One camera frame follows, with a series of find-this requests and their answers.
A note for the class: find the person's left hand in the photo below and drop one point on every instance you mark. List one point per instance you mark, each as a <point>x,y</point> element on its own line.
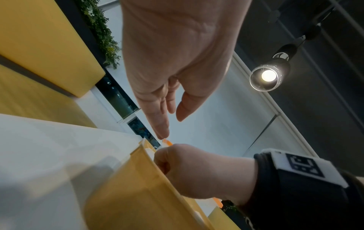
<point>176,45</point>

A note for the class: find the person's right hand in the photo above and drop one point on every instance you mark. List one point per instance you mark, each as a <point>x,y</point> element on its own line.
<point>204,173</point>

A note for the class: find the translucent yellow tray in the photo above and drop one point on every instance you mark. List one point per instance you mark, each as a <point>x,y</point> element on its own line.
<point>136,193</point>

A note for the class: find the dark window pane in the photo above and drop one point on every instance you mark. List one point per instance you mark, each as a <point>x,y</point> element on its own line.
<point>116,96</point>
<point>142,130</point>

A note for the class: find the black right wrist marker band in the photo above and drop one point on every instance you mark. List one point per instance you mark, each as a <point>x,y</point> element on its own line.
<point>298,197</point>

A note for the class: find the black ceiling spotlight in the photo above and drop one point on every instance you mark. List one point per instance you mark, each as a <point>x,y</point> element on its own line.
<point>312,31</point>
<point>273,72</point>

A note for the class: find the black planter box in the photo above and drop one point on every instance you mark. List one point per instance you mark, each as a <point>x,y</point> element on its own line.
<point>74,18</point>

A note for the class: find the yellow bench seat cushion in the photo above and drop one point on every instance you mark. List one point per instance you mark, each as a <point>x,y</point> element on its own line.
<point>34,98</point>

